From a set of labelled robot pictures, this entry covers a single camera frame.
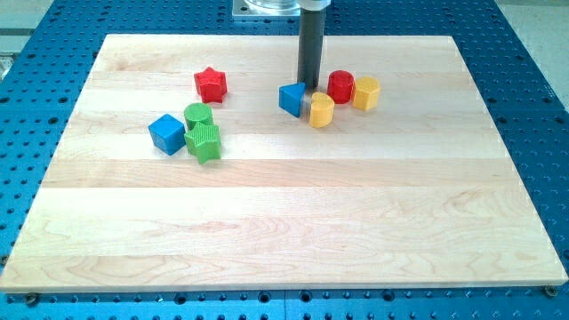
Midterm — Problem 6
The blue triangle block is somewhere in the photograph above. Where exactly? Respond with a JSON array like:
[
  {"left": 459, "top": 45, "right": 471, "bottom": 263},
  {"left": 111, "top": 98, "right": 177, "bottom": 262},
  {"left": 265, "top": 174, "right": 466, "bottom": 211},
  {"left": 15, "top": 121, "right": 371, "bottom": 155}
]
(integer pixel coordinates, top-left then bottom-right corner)
[{"left": 278, "top": 82, "right": 306, "bottom": 117}]

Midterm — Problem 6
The green star block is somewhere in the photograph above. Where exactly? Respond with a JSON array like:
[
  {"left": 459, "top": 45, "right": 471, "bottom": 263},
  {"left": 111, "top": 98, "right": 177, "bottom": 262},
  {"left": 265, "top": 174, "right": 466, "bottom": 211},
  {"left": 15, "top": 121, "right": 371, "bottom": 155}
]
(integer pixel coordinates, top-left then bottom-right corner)
[{"left": 184, "top": 123, "right": 221, "bottom": 164}]

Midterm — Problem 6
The red cylinder block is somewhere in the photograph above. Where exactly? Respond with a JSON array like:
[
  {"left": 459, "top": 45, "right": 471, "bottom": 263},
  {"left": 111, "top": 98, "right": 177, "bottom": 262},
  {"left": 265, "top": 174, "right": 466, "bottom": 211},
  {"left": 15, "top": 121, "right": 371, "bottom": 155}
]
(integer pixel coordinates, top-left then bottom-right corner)
[{"left": 327, "top": 70, "right": 354, "bottom": 104}]

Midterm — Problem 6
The green cylinder block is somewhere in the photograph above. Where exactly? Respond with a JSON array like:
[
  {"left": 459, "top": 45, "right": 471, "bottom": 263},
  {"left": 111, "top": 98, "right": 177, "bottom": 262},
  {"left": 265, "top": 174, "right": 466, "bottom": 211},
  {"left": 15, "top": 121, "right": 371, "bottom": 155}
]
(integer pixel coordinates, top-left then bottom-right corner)
[{"left": 183, "top": 102, "right": 213, "bottom": 131}]

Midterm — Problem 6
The red star block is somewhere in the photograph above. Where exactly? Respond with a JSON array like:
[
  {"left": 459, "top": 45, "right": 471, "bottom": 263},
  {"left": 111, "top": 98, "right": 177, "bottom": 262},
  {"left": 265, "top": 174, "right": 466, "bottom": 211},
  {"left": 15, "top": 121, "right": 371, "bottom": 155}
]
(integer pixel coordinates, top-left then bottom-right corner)
[{"left": 194, "top": 67, "right": 228, "bottom": 103}]

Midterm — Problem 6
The yellow hexagon block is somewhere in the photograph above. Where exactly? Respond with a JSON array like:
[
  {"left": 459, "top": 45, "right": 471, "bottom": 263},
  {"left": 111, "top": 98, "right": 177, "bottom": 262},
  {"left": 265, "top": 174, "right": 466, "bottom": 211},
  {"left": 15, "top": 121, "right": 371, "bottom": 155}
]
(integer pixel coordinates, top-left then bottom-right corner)
[{"left": 353, "top": 76, "right": 381, "bottom": 111}]

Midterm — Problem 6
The blue cube block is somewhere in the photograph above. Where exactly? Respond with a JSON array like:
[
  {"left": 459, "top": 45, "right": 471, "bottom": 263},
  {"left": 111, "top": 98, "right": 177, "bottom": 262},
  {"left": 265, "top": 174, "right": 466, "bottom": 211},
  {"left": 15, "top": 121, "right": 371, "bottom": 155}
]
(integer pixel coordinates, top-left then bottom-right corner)
[{"left": 148, "top": 114, "right": 185, "bottom": 156}]

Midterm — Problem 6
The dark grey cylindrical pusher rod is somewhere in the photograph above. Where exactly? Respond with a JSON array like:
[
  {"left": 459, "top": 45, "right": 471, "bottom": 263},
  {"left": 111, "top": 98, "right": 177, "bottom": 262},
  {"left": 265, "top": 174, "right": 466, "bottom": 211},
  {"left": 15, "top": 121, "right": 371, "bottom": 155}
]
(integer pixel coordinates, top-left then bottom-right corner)
[{"left": 297, "top": 8, "right": 325, "bottom": 89}]

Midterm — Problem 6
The light wooden board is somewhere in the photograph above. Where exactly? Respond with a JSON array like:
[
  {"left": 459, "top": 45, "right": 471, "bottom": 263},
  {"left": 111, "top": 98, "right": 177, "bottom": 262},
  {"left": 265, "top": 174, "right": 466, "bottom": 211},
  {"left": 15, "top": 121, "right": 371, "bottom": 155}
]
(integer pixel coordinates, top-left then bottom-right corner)
[{"left": 1, "top": 34, "right": 567, "bottom": 293}]

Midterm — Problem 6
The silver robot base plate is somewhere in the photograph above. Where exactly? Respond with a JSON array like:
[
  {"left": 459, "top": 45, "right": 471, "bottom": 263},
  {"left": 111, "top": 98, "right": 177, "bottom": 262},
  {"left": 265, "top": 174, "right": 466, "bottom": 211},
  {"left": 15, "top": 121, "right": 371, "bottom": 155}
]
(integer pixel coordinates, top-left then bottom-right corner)
[{"left": 231, "top": 0, "right": 301, "bottom": 18}]

